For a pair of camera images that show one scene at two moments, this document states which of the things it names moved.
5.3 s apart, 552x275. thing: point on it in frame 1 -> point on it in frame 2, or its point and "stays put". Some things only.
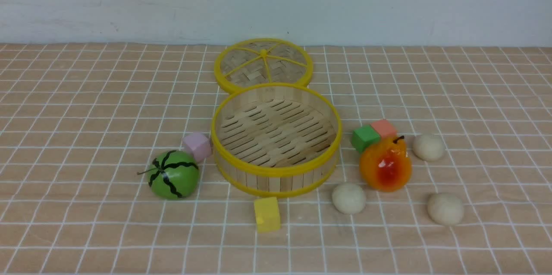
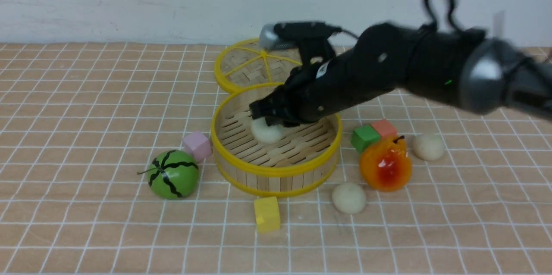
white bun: (445, 209) -> (263, 133)
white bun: (348, 198) stays put
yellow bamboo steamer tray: (276, 140) stays put
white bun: (428, 147) stays put
